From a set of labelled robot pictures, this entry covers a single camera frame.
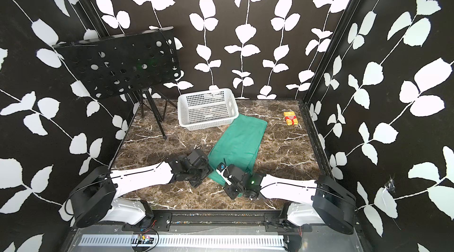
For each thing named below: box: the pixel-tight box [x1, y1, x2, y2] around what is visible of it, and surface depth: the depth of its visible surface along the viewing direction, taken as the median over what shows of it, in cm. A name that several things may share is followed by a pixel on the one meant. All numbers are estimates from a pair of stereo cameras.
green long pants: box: [206, 113, 268, 186], surface depth 99 cm
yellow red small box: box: [283, 111, 299, 126], surface depth 113 cm
